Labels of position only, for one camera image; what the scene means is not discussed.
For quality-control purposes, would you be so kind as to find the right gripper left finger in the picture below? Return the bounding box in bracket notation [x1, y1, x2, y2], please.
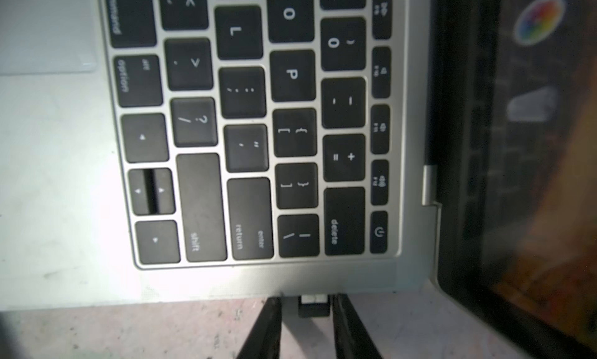
[236, 297, 282, 359]

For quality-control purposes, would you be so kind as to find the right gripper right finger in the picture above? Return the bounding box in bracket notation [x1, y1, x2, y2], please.
[332, 294, 382, 359]

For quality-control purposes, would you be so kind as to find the silver laptop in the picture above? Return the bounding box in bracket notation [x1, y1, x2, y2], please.
[1, 0, 596, 358]

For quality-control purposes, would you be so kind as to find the small black usb receiver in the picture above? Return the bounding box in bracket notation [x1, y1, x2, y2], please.
[298, 294, 331, 319]

